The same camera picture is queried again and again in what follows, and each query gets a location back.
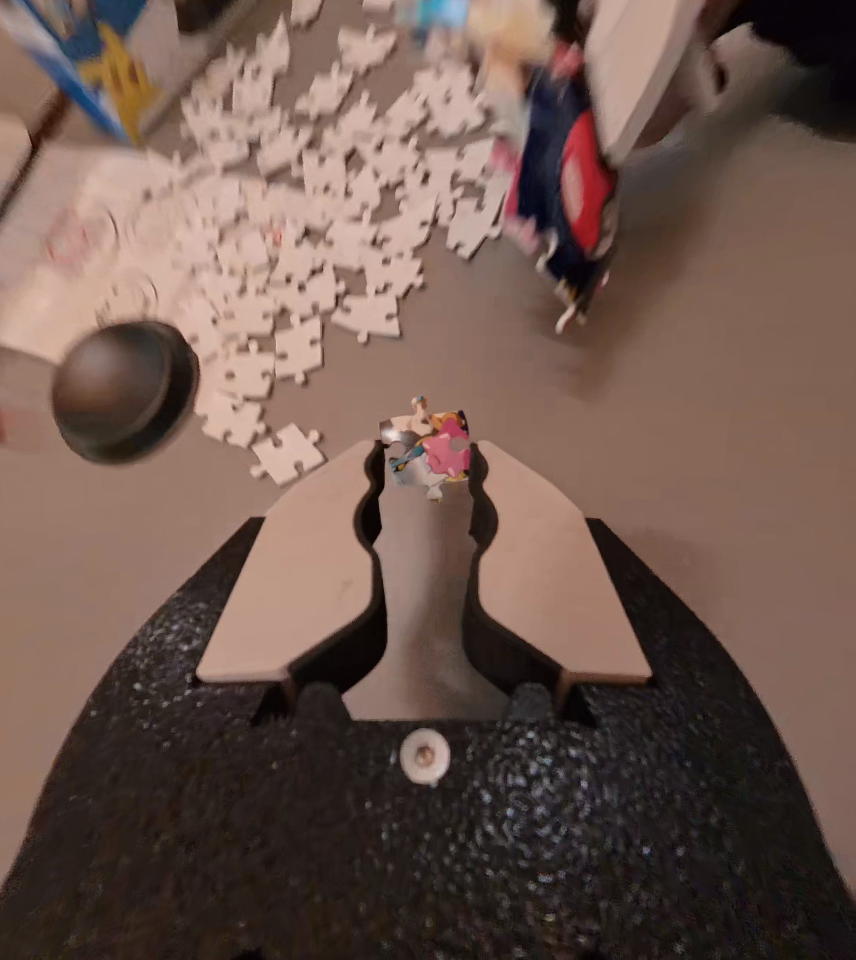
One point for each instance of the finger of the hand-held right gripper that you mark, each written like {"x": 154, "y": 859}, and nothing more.
{"x": 638, "y": 67}

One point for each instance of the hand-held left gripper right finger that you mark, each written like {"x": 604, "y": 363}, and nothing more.
{"x": 548, "y": 585}

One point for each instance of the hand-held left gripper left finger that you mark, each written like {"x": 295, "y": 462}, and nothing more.
{"x": 300, "y": 577}

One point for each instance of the colourful assembled puzzle section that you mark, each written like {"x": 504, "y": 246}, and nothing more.
{"x": 563, "y": 187}

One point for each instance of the small colourful puzzle section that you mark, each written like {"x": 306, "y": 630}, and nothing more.
{"x": 435, "y": 450}

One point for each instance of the person's right forearm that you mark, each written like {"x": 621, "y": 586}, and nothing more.
{"x": 833, "y": 52}

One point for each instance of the pile of white puzzle pieces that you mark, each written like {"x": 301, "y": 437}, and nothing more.
{"x": 308, "y": 225}

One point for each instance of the blue puzzle ball box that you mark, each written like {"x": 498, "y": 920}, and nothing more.
{"x": 98, "y": 60}

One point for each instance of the black round stand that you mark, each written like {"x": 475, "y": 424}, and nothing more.
{"x": 124, "y": 390}

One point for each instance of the clear round plastic disc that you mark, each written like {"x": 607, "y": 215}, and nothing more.
{"x": 79, "y": 236}

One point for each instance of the white instruction sheet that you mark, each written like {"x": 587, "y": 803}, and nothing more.
{"x": 45, "y": 255}

